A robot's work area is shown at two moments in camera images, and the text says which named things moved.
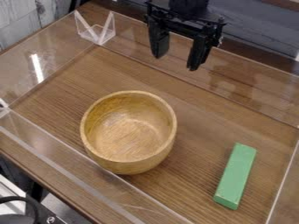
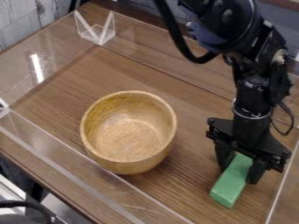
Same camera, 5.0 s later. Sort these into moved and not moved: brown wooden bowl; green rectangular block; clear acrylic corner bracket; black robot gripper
Moved: black robot gripper
Not moved: clear acrylic corner bracket; green rectangular block; brown wooden bowl
